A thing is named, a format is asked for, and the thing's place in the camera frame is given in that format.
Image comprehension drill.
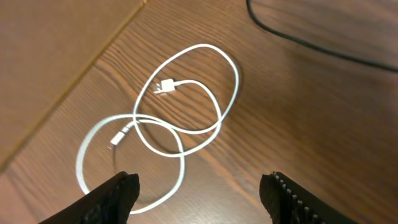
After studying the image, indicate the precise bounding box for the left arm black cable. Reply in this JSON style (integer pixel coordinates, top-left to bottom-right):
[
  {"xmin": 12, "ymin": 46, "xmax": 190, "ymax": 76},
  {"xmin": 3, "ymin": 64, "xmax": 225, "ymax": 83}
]
[{"xmin": 246, "ymin": 0, "xmax": 398, "ymax": 74}]

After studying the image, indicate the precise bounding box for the white usb cable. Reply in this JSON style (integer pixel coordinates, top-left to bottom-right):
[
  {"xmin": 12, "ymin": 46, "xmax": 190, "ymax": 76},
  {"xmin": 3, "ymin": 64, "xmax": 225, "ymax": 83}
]
[{"xmin": 75, "ymin": 43, "xmax": 240, "ymax": 215}]

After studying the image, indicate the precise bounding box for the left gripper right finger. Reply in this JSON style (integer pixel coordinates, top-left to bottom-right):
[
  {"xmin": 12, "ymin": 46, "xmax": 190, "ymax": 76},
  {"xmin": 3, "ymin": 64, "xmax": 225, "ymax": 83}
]
[{"xmin": 259, "ymin": 171, "xmax": 356, "ymax": 224}]

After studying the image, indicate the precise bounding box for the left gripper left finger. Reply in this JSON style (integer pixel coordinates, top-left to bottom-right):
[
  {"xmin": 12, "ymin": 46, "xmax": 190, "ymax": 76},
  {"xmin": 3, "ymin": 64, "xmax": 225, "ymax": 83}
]
[{"xmin": 40, "ymin": 171, "xmax": 140, "ymax": 224}]

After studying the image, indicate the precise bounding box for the cardboard box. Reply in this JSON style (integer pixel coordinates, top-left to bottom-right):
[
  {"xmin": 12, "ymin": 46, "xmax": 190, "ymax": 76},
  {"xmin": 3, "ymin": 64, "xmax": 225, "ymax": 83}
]
[{"xmin": 1, "ymin": 0, "xmax": 143, "ymax": 168}]

